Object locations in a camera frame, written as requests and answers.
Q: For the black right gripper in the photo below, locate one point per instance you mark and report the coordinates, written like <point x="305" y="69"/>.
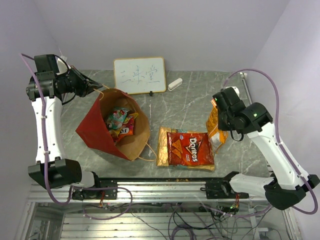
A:
<point x="222" y="126"/>

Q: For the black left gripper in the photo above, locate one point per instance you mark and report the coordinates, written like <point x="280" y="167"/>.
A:
<point x="84" y="80"/>

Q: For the orange snack bag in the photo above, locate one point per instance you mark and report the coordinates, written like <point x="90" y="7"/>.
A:
<point x="217" y="137"/>

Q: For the red brown paper bag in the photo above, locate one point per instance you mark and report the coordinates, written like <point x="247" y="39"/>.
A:
<point x="95" y="134"/>

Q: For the red Doritos bag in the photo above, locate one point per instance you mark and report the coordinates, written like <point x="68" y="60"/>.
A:
<point x="189" y="149"/>

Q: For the gold kettle chips bag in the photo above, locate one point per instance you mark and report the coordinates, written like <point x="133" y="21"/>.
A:
<point x="162" y="159"/>

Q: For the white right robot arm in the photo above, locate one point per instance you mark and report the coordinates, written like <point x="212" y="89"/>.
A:
<point x="289" y="182"/>

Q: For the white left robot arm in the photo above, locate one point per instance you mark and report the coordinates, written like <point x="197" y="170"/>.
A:
<point x="62" y="178"/>

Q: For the colourful candy packets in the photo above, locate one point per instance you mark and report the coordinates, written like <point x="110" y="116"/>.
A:
<point x="120" y="117"/>

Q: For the white eraser marker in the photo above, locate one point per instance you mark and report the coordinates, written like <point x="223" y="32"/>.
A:
<point x="175" y="84"/>

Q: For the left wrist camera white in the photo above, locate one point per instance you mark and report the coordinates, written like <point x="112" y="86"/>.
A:
<point x="63" y="67"/>

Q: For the aluminium side rail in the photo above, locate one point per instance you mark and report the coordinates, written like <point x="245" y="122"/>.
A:
<point x="257" y="124"/>

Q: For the small whiteboard yellow frame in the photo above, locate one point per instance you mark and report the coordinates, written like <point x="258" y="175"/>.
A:
<point x="141" y="75"/>

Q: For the aluminium front rail frame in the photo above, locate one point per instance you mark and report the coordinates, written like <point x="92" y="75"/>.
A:
<point x="157" y="209"/>

